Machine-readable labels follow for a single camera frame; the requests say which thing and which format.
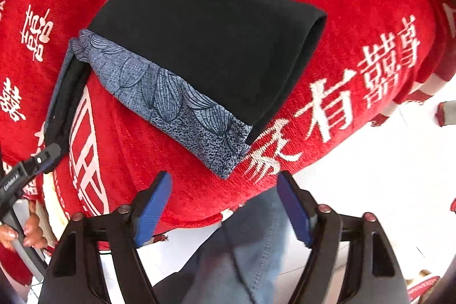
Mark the person's legs in jeans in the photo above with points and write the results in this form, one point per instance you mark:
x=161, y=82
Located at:
x=238, y=263

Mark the person's left hand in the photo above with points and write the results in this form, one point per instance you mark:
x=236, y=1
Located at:
x=34, y=236

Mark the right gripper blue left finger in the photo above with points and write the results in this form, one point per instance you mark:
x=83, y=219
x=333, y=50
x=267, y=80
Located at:
x=75, y=273

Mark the black pants with blue stripe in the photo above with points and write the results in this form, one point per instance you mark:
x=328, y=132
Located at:
x=211, y=74

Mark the red sofa cover with characters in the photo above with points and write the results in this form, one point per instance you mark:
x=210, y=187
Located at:
x=373, y=55

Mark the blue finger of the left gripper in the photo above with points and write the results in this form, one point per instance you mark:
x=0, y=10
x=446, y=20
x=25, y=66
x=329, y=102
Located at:
x=46, y=159

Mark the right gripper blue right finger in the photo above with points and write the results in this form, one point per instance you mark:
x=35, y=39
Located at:
x=372, y=273

